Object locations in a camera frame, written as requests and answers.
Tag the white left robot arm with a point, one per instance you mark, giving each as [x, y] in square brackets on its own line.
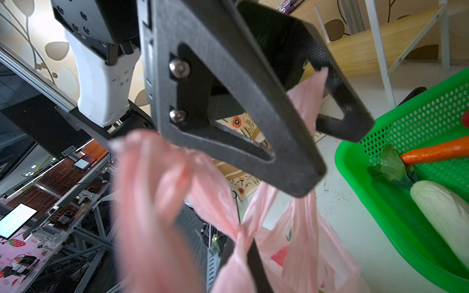
[105, 39]

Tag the white wooden shelf rack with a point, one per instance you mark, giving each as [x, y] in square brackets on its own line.
[383, 47]

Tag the white cucumber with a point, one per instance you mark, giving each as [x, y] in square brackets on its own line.
[448, 213]

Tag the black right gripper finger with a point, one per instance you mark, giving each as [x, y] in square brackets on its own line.
[257, 270]

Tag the cream floral tote bag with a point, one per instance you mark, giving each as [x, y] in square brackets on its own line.
[292, 163]

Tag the pink plastic bag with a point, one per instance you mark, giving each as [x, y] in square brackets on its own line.
[301, 254]

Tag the orange carrot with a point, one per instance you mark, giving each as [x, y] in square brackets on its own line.
[454, 149]

